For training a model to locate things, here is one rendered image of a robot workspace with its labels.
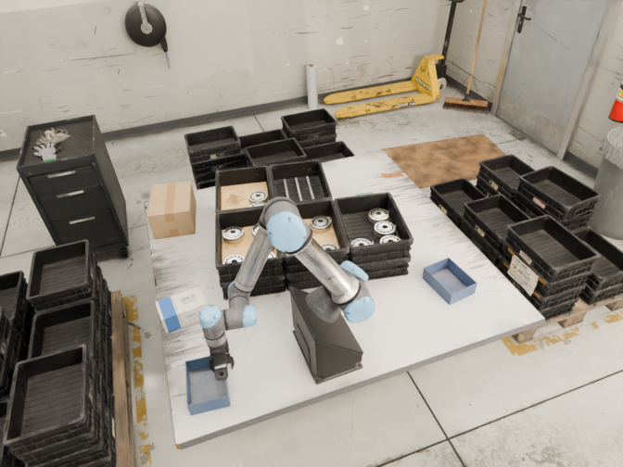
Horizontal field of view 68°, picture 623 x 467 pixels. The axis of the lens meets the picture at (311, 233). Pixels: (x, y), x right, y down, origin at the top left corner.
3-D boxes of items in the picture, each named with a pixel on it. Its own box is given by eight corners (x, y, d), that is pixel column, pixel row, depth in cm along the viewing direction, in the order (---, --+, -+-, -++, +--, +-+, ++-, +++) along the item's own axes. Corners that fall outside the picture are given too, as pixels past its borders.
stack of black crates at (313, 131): (325, 153, 428) (324, 107, 399) (337, 170, 406) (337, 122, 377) (284, 162, 419) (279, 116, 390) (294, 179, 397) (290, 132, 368)
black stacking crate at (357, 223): (412, 259, 219) (414, 241, 212) (349, 268, 216) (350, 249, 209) (387, 209, 249) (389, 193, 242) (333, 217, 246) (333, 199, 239)
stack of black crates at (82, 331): (114, 396, 244) (93, 357, 222) (53, 414, 237) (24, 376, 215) (112, 338, 273) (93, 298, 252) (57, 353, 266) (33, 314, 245)
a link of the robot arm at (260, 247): (268, 181, 161) (220, 291, 180) (272, 195, 152) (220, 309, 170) (298, 192, 165) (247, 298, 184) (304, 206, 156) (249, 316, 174)
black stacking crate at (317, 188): (333, 216, 247) (332, 199, 239) (277, 223, 244) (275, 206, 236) (320, 176, 277) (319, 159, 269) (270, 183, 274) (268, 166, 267)
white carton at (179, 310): (166, 334, 204) (160, 320, 199) (159, 315, 213) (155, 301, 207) (209, 316, 211) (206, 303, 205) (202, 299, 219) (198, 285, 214)
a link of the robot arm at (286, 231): (372, 289, 179) (284, 192, 152) (384, 314, 166) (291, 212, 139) (347, 307, 181) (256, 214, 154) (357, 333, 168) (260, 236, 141)
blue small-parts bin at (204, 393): (230, 406, 177) (227, 396, 172) (190, 415, 174) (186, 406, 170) (224, 362, 192) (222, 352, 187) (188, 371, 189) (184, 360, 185)
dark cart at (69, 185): (133, 258, 348) (94, 153, 290) (69, 274, 337) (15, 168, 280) (130, 213, 392) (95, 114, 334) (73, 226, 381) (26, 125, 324)
